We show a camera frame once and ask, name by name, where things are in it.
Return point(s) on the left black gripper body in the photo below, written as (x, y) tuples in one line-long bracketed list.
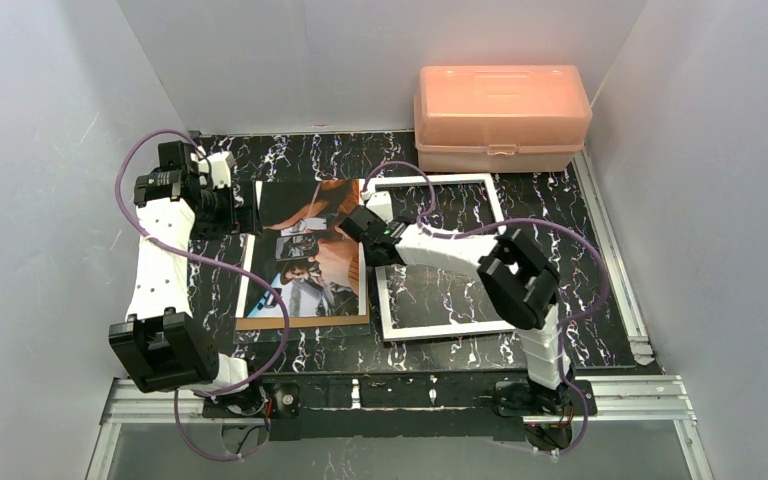
[(244, 216)]

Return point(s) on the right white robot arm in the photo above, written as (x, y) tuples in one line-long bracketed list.
[(519, 280)]

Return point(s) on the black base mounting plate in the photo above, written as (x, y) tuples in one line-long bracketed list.
[(468, 403)]

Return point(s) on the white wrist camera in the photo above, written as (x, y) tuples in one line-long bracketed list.
[(214, 170), (380, 203)]

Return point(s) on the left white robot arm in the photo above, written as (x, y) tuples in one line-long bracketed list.
[(160, 344)]

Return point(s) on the orange plastic storage box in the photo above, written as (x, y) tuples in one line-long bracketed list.
[(500, 119)]

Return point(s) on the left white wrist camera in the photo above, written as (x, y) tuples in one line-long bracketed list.
[(214, 170)]

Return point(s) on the clear acrylic sheet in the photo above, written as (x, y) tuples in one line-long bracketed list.
[(269, 330)]

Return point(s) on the brown backing board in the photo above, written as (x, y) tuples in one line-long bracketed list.
[(304, 323)]

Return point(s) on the picture frame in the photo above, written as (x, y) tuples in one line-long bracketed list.
[(458, 256)]

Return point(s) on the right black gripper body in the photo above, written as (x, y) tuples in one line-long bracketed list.
[(355, 225)]

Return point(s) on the printed photo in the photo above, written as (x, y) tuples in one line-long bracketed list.
[(308, 252)]

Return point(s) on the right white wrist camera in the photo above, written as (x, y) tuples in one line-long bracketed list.
[(380, 203)]

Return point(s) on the aluminium rail frame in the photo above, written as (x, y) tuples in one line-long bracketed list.
[(429, 371)]

